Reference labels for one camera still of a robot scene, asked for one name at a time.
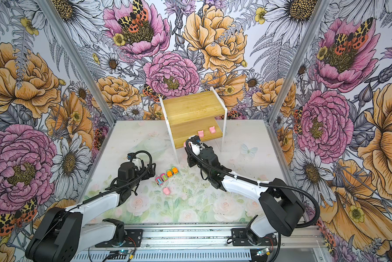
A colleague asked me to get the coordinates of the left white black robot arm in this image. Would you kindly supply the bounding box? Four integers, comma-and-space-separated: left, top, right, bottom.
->
25, 162, 156, 262

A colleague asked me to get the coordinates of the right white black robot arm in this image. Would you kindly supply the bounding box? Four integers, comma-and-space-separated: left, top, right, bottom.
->
185, 145, 305, 245

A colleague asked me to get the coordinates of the white wooden two-tier shelf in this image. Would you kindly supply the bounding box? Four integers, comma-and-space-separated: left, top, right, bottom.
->
160, 87, 228, 163

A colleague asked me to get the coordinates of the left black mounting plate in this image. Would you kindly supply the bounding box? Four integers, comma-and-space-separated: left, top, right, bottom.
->
95, 229, 144, 248

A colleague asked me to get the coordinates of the black mounting plate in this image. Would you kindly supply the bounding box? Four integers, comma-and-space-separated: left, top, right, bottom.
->
95, 229, 144, 248
230, 228, 278, 247

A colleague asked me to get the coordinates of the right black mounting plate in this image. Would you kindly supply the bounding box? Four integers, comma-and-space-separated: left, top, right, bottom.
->
230, 228, 278, 247

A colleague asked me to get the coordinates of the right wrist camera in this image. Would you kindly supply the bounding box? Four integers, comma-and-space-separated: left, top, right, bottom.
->
189, 135, 203, 156

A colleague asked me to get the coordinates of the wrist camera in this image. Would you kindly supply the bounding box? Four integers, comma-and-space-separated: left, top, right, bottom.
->
127, 153, 135, 162
189, 135, 203, 156

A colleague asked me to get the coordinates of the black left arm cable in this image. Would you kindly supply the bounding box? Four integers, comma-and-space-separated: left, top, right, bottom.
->
81, 150, 153, 205

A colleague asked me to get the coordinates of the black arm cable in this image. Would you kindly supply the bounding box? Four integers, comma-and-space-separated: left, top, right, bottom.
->
184, 139, 321, 229
81, 150, 153, 205

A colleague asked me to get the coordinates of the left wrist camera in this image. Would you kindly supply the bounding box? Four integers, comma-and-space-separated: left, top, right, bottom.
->
127, 153, 135, 162

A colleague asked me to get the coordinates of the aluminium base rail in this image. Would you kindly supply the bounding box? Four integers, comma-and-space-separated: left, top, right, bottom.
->
94, 223, 326, 251

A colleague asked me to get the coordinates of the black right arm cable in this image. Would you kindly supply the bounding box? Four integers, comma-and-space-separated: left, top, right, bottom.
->
184, 139, 321, 229

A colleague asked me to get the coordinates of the white vented cable duct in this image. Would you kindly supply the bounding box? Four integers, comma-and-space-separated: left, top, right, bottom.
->
72, 249, 252, 262

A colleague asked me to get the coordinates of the aluminium right corner post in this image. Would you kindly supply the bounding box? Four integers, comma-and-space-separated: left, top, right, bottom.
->
267, 0, 331, 124

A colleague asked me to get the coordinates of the aluminium corner post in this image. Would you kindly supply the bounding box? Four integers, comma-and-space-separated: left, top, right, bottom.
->
267, 0, 331, 124
38, 1, 116, 127

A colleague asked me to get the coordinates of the aluminium left corner post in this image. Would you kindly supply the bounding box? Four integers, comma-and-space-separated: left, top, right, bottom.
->
38, 1, 116, 127

